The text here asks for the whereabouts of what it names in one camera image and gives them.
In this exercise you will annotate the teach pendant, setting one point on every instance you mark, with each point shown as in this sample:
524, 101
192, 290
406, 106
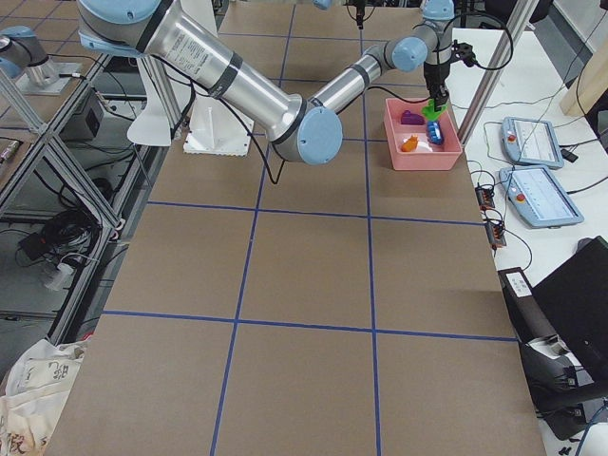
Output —
538, 197
531, 142

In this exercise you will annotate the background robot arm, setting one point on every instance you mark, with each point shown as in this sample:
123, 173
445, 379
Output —
25, 61

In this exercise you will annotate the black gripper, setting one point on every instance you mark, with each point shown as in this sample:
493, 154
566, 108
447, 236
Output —
434, 76

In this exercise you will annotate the orange toy block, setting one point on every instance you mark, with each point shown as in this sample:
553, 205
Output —
410, 144

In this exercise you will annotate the upper teach pendant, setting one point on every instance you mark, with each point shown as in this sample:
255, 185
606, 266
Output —
531, 142

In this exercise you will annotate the white printed tote bag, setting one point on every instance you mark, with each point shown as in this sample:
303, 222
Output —
36, 392

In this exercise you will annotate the pink plastic box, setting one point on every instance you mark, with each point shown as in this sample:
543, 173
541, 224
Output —
427, 156

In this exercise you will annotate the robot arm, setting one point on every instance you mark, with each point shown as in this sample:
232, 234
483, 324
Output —
300, 130
323, 4

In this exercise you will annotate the purple toy block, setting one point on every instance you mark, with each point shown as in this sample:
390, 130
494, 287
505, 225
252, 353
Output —
411, 118

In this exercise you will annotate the aluminium frame post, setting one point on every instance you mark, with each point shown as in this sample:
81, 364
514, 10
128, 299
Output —
501, 56

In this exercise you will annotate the orange connector board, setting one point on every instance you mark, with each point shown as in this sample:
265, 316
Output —
485, 197

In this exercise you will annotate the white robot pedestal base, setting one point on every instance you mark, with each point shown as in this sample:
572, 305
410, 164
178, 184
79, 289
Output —
175, 109

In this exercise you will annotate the long blue toy block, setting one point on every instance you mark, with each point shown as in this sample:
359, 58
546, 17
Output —
434, 133

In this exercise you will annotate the green toy block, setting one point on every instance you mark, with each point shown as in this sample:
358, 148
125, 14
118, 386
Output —
432, 111

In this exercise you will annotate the lower teach pendant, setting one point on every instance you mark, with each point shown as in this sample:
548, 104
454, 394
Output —
538, 197

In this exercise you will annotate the aluminium frame rack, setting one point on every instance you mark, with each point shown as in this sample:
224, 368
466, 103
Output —
70, 196

